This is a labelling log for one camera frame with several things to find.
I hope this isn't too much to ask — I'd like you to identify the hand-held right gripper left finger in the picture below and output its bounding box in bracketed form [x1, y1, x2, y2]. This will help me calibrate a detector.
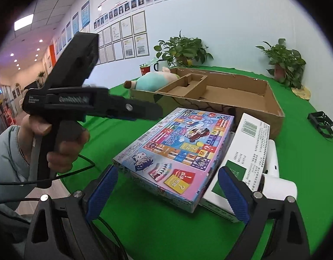
[24, 165, 129, 260]

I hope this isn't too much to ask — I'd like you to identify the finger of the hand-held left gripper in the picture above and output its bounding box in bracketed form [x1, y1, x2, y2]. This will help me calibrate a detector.
[108, 93, 164, 121]

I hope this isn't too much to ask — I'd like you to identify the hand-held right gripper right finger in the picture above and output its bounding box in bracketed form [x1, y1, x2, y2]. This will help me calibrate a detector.
[217, 166, 311, 260]

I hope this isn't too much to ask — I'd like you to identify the white paper towel roll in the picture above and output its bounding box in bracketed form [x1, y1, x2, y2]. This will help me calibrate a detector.
[260, 138, 298, 203]

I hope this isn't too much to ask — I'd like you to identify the colourful board game box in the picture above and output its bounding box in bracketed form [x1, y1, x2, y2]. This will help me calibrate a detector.
[112, 107, 235, 214]

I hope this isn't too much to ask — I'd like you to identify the white and green carton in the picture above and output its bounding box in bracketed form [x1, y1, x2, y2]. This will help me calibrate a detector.
[199, 112, 271, 223]

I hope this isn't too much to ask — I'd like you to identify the brown cardboard box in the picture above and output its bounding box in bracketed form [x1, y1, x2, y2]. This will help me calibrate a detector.
[129, 66, 285, 141]

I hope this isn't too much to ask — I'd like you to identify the person's left forearm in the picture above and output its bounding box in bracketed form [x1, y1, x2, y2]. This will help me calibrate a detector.
[0, 125, 37, 212]

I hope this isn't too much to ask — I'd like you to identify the person's left hand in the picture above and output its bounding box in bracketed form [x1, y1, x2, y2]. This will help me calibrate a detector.
[17, 114, 90, 173]

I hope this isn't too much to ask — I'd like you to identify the teal and pink plush toy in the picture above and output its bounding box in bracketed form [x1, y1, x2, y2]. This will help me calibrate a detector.
[123, 66, 180, 92]

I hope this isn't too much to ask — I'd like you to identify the red paper cup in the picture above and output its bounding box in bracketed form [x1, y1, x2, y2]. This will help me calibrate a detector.
[139, 60, 156, 76]

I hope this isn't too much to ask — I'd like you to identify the blue notice board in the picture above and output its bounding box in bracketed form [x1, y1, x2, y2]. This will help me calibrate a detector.
[72, 12, 80, 36]
[81, 0, 90, 29]

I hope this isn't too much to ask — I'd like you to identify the white enamel mug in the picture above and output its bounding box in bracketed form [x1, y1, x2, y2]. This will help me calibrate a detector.
[154, 60, 171, 72]

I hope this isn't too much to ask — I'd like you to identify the group of framed certificates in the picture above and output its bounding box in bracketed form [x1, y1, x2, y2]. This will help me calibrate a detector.
[96, 11, 151, 65]

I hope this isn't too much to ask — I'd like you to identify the ceiling light panel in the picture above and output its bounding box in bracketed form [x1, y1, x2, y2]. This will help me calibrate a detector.
[14, 13, 34, 31]

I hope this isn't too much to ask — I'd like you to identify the large leafy potted plant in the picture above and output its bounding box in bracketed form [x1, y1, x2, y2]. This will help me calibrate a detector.
[154, 31, 214, 68]

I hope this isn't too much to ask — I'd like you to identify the black plastic rack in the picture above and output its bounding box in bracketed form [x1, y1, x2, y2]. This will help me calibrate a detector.
[307, 110, 333, 139]

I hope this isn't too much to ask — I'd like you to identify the potted plant in red pot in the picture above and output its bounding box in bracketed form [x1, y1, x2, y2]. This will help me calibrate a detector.
[256, 38, 307, 90]

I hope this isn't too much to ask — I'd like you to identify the black cable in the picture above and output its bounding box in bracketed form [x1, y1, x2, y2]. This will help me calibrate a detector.
[0, 154, 96, 206]
[93, 217, 129, 260]

